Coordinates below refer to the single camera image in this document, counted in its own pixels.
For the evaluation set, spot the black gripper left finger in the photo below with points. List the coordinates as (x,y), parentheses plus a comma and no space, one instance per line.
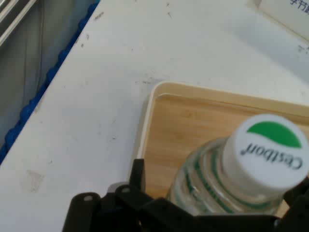
(116,212)

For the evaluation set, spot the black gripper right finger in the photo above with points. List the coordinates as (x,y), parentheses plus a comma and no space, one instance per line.
(298,210)

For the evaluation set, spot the clear green-label water bottle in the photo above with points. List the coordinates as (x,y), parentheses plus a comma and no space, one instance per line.
(265,154)

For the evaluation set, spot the wooden tray with cream rim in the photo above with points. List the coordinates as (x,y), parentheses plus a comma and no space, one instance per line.
(181,125)

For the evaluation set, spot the white and blue cardboard box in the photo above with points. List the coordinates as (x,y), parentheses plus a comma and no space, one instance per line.
(285,17)

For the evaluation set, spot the silver metal wall rail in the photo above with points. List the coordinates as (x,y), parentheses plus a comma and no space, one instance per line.
(12,17)

